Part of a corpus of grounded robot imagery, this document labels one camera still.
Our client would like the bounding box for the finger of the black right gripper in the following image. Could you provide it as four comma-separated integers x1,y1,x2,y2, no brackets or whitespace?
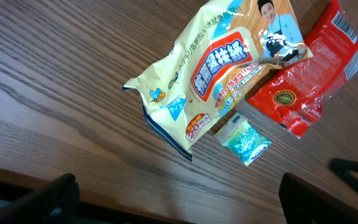
328,158,358,193

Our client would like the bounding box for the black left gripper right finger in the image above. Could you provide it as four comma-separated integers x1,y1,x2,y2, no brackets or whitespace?
278,172,358,224

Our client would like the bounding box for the green packet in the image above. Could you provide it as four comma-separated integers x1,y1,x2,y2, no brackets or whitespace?
214,111,272,166

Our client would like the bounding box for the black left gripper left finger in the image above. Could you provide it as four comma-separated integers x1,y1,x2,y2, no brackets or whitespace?
0,173,80,224

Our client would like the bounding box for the yellow wet wipes pack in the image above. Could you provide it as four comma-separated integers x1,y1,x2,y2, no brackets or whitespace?
123,0,313,160

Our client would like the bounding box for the red snack bag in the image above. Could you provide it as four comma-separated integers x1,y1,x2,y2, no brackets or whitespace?
248,0,358,138

